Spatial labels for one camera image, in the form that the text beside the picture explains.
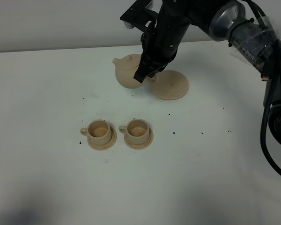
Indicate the beige cup saucer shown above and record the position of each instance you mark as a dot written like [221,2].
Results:
[106,146]
[140,146]

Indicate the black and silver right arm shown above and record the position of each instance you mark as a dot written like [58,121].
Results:
[254,38]

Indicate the beige teapot saucer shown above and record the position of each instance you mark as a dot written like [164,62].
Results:
[169,85]

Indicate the left beige teacup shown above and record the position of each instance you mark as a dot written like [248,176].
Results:
[98,132]

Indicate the right beige cup saucer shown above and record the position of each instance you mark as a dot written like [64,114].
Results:
[140,146]

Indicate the left beige cup saucer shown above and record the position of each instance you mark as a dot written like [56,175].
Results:
[106,146]

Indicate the right beige teacup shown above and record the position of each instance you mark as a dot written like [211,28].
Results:
[136,131]

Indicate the beige teacup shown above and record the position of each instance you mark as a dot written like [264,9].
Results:
[98,132]
[136,131]

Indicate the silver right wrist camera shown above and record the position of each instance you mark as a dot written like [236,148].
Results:
[139,15]

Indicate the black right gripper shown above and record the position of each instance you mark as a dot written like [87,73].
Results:
[161,44]

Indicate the beige teapot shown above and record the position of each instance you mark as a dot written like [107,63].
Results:
[125,69]

